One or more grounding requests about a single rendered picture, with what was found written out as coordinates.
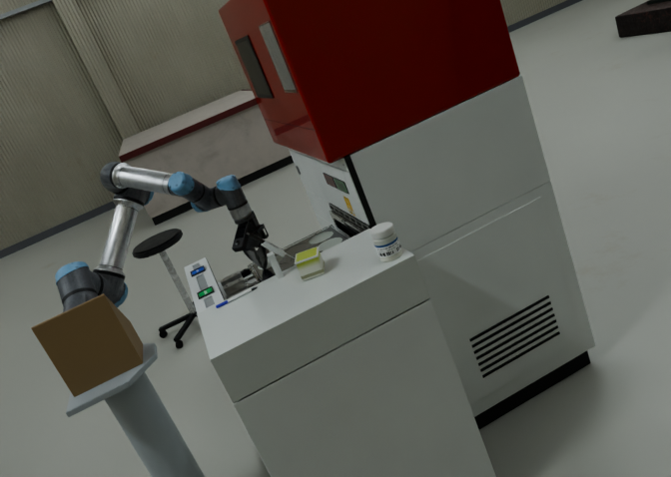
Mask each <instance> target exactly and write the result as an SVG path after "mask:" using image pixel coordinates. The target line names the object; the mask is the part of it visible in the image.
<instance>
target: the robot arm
mask: <svg viewBox="0 0 671 477"><path fill-rule="evenodd" d="M100 180H101V183H102V185H103V186H104V188H105V189H107V190H108V191H110V192H111V193H113V194H114V198H113V203H114V204H115V206H116V207H115V210H114V214H113V217H112V221H111V225H110V228H109V232H108V235H107V239H106V243H105V246H104V250H103V253H102V257H101V261H100V264H99V266H97V267H95V268H94V270H93V271H90V270H89V266H88V265H87V264H86V263H85V262H83V261H74V262H71V263H68V264H66V265H64V266H62V267H61V268H60V269H59V270H58V271H57V272H56V275H55V279H56V285H57V286H58V290H59V293H60V297H61V300H62V303H63V307H64V309H63V312H65V311H67V310H69V309H71V308H73V307H75V306H77V305H80V304H82V303H84V302H86V301H88V300H90V299H92V298H95V297H97V296H99V295H101V294H103V293H104V294H105V295H106V296H107V297H108V298H109V299H110V300H111V301H112V302H113V303H114V304H115V305H116V307H119V305H121V304H122V303H123V302H124V301H125V299H126V297H127V295H128V288H127V285H126V284H125V283H124V280H125V275H124V273H123V267H124V263H125V259H126V256H127V252H128V248H129V244H130V241H131V237H132V233H133V229H134V226H135V222H136V218H137V214H138V211H140V210H142V209H143V208H144V206H145V205H147V204H148V203H149V201H150V200H151V199H152V198H153V195H154V192H155V193H161V194H166V195H172V196H177V197H182V198H185V199H186V200H188V201H190V202H191V206H192V208H193V209H194V210H195V211H196V212H197V213H202V212H208V211H210V210H213V209H216V208H219V207H222V206H227V208H228V210H229V212H230V214H231V216H232V218H233V220H234V222H235V224H236V225H238V227H237V231H236V235H235V239H234V243H233V247H232V250H233V251H234V252H237V251H243V252H244V254H245V255H246V256H247V257H248V258H249V259H250V260H251V261H252V262H253V263H255V264H256V265H257V266H259V267H260V268H262V269H266V268H267V265H268V257H267V253H269V250H268V249H266V248H265V247H263V246H262V245H261V242H259V241H257V240H255V239H253V238H250V237H249V235H247V233H251V234H253V235H255V236H257V237H259V238H261V239H267V238H268V236H269V234H268V232H267V230H266V228H265V226H264V224H262V225H260V224H259V222H258V220H257V218H256V215H255V213H254V211H252V209H251V207H250V205H249V203H248V201H247V199H246V196H245V194H244V192H243V190H242V187H241V184H240V183H239V181H238V179H237V178H236V176H234V175H229V176H226V177H223V178H221V179H219V180H218V181H217V186H216V187H213V188H208V187H207V186H205V185H203V184H202V183H200V182H199V181H197V180H195V179H194V178H192V177H191V176H190V175H188V174H185V173H183V172H176V173H173V174H171V173H165V172H159V171H152V170H146V169H140V168H134V167H131V166H130V165H128V164H126V163H121V162H111V163H108V164H106V165H105V166H104V167H103V169H102V170H101V173H100ZM264 229H265V231H266V233H267V234H265V232H264ZM255 247H256V248H258V250H256V249H255Z"/></svg>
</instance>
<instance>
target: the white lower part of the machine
mask: <svg viewBox="0 0 671 477"><path fill-rule="evenodd" d="M411 253H413V254H414V255H415V258H416V260H417V263H418V266H419V269H420V271H421V274H422V277H423V279H424V282H425V285H426V288H427V290H428V293H429V296H430V299H431V301H432V304H433V307H434V309H435V312H436V315H437V318H438V320H439V323H440V326H441V328H442V331H443V334H444V337H445V339H446V342H447V345H448V348H449V350H450V353H451V356H452V358H453V361H454V364H455V367H456V369H457V372H458V375H459V378H460V380H461V383H462V386H463V388H464V391H465V394H466V397H467V399H468V402H469V405H470V408H471V410H472V413H473V416H474V418H475V421H476V424H477V427H478V429H481V428H483V427H484V426H486V425H488V424H489V423H491V422H493V421H494V420H496V419H498V418H499V417H501V416H503V415H504V414H506V413H508V412H509V411H511V410H513V409H514V408H516V407H518V406H519V405H521V404H523V403H524V402H526V401H528V400H529V399H531V398H533V397H535V396H536V395H538V394H540V393H541V392H543V391H545V390H546V389H548V388H550V387H551V386H553V385H555V384H556V383H558V382H560V381H561V380H563V379H565V378H566V377H568V376H570V375H571V374H573V373H575V372H576V371H578V370H580V369H581V368H583V367H585V366H586V365H588V364H590V363H591V362H590V359H589V355H588V352H587V350H588V349H590V348H592V347H594V346H595V342H594V338H593V335H592V331H591V327H590V324H589V320H588V316H587V313H586V309H585V305H584V302H583V298H582V294H581V291H580V287H579V283H578V280H577V276H576V272H575V269H574V265H573V261H572V258H571V254H570V250H569V247H568V243H567V239H566V236H565V232H564V228H563V225H562V221H561V217H560V214H559V210H558V206H557V203H556V199H555V195H554V192H553V188H552V185H551V182H550V181H549V182H547V183H545V184H543V185H541V186H539V187H537V188H535V189H533V190H531V191H529V192H527V193H525V194H523V195H521V196H519V197H517V198H515V199H514V200H512V201H510V202H508V203H506V204H504V205H502V206H500V207H498V208H496V209H494V210H492V211H490V212H488V213H486V214H484V215H482V216H480V217H478V218H476V219H475V220H473V221H471V222H469V223H467V224H465V225H463V226H461V227H459V228H457V229H455V230H453V231H451V232H449V233H447V234H445V235H443V236H441V237H439V238H437V239H435V240H433V241H431V242H429V243H427V244H425V245H423V246H421V247H419V248H417V249H415V250H413V251H411Z"/></svg>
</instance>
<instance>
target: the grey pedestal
mask: <svg viewBox="0 0 671 477"><path fill-rule="evenodd" d="M157 358H158V354H157V346H156V344H155V343H143V363H142V364H140V365H138V366H136V367H134V368H132V369H130V370H128V371H126V372H124V373H122V374H120V375H118V376H116V377H114V378H112V379H110V380H108V381H106V382H104V383H102V384H100V385H98V386H96V387H94V388H92V389H90V390H88V391H86V392H84V393H82V394H80V395H78V396H76V397H74V396H73V394H72V393H70V397H69V402H68V406H67V411H66V414H67V415H68V417H71V416H73V415H75V414H77V413H79V412H81V411H83V410H85V409H86V408H88V407H90V406H92V405H94V404H96V403H98V402H100V401H102V400H104V399H105V401H106V403H107V404H108V406H109V408H110V409H111V411H112V413H113V414H114V416H115V417H116V419H117V421H118V422H119V424H120V426H121V427H122V429H123V431H124V432H125V434H126V436H127V437H128V439H129V440H130V442H131V444H132V445H133V447H134V449H135V450H136V452H137V454H138V455H139V457H140V459H141V460H142V462H143V463H144V465H145V467H146V468H147V470H148V472H149V473H150V475H151V477H205V475H204V474H203V472H202V470H201V468H200V467H199V465H198V463H197V461H196V460H195V458H194V456H193V454H192V453H191V451H190V449H189V447H188V446H187V444H186V442H185V440H184V439H183V437H182V435H181V433H180V432H179V430H178V428H177V426H176V425H175V423H174V421H173V419H172V418H171V416H170V414H169V412H168V411H167V409H166V407H165V405H164V404H163V402H162V400H161V398H160V397H159V395H158V393H157V391H156V390H155V388H154V386H153V384H152V383H151V381H150V379H149V377H148V376H147V374H146V372H145V371H146V370H147V369H148V368H149V367H150V366H151V365H152V364H153V363H154V362H155V360H156V359H157Z"/></svg>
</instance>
